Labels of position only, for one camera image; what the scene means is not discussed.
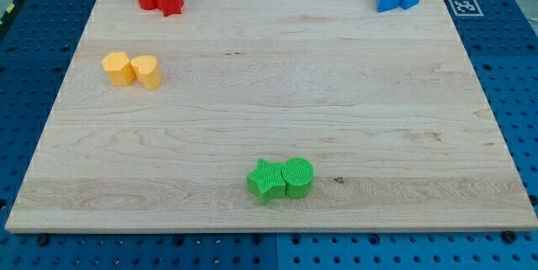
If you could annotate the white fiducial marker tag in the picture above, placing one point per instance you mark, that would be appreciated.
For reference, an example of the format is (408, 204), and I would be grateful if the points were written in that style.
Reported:
(465, 8)

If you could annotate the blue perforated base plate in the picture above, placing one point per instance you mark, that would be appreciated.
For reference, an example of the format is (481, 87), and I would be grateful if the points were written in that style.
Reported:
(34, 59)

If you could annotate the yellow pentagon block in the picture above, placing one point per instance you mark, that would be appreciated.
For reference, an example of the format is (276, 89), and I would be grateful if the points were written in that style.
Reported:
(118, 69)

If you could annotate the wooden board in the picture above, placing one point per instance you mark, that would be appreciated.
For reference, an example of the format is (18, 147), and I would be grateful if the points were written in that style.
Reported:
(386, 106)

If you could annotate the green cylinder block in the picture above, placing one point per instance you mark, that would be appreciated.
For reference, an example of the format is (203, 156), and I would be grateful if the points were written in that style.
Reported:
(298, 174)

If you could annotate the green star block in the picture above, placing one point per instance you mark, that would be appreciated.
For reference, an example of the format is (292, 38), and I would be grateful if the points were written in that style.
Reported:
(266, 181)

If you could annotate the yellow heart block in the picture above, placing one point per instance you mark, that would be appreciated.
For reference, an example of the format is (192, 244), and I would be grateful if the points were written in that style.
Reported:
(147, 70)

